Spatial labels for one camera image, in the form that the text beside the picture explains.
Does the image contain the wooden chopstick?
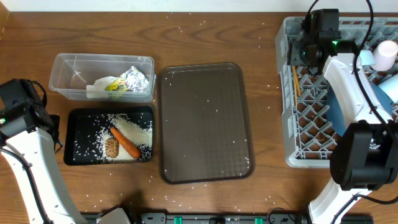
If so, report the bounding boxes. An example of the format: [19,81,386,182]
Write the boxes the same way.
[292,65,302,97]
[292,65,298,109]

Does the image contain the light blue bowl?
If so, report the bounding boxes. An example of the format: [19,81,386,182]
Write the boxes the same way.
[359,50,375,66]

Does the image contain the white plastic cup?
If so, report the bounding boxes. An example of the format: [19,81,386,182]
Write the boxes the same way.
[371,40,397,71]

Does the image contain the dark blue plate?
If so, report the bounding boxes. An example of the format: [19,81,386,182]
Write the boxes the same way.
[326,83,392,136]

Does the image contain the light blue plastic cup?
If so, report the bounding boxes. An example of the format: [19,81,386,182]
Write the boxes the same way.
[378,75,398,103]

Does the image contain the white paper napkin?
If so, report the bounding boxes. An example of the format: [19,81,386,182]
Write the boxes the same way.
[86,76,116,99]

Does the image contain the brown food scrap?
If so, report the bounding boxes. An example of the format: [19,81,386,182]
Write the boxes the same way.
[104,138,119,158]

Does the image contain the orange carrot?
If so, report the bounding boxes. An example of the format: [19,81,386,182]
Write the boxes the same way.
[110,127,141,159]

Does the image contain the foil snack wrapper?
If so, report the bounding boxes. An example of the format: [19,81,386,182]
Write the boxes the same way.
[104,66,149,99]

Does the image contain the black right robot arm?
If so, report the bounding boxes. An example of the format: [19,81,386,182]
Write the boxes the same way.
[289,28,397,223]

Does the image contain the grey dishwasher rack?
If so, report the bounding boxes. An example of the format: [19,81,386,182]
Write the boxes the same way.
[275,17,397,168]

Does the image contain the clear plastic bin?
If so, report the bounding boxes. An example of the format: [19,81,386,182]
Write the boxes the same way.
[49,53,156,103]

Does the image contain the black plastic tray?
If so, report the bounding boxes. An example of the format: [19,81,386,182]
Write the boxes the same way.
[63,106,154,166]

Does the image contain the dark brown serving tray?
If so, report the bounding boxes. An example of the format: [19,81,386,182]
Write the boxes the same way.
[157,63,255,184]

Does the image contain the pile of rice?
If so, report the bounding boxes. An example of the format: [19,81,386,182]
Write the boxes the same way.
[92,113,153,163]

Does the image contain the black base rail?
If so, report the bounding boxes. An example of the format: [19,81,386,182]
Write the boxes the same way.
[127,212,307,224]

